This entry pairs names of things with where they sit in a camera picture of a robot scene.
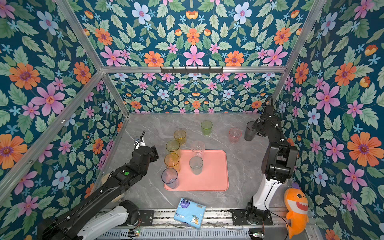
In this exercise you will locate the blue tissue pack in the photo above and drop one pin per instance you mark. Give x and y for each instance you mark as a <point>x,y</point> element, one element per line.
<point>190,213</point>

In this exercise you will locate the light green tall glass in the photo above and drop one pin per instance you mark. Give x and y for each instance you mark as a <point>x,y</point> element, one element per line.
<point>173,146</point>

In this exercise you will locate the grey smoke tall glass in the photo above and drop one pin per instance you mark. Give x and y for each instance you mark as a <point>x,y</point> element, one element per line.
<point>250,131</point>

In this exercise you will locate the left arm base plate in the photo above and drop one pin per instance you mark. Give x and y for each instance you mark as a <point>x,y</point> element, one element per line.
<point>146,218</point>

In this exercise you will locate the beige sponge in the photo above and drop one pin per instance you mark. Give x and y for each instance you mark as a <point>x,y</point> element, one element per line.
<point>105,178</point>

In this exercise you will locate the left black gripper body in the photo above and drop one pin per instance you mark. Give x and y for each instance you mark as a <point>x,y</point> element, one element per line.
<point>154,157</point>

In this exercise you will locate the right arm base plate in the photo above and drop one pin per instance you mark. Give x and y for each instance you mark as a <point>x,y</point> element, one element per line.
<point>239,218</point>

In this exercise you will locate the short green glass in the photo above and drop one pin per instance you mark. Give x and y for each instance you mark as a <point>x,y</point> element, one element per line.
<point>206,126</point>

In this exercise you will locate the pink plastic tray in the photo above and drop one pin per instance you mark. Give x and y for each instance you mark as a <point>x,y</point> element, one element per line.
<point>213,178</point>

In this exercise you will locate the white vent grille strip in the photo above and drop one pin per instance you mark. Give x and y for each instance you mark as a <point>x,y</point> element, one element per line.
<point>177,234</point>

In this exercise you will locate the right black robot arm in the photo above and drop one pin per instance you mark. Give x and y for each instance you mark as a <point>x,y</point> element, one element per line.
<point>277,165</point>

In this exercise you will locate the blue tall glass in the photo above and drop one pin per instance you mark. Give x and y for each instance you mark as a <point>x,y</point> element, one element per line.
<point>170,178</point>

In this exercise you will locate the orange shark plush toy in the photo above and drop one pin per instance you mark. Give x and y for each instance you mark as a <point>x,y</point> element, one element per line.
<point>297,205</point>

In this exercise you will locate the short amber glass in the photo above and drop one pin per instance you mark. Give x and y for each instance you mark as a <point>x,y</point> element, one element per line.
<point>181,136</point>

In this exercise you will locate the yellow tall glass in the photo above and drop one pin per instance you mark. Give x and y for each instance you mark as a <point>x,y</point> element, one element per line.
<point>172,160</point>

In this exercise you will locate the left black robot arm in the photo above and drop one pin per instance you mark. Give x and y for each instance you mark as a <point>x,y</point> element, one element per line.
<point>81,222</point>

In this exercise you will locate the black hook rail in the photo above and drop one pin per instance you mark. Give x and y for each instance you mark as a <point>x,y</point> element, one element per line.
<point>191,70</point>

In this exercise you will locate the short pink glass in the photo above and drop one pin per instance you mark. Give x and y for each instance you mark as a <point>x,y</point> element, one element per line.
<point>235,135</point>

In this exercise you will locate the clear tall glass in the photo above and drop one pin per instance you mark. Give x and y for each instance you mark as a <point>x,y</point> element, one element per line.
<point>198,148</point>

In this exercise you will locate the teal tall glass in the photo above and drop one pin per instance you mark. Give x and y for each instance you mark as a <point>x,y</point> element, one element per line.
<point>196,165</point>

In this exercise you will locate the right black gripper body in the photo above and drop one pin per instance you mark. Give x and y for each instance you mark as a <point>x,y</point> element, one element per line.
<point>257,125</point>

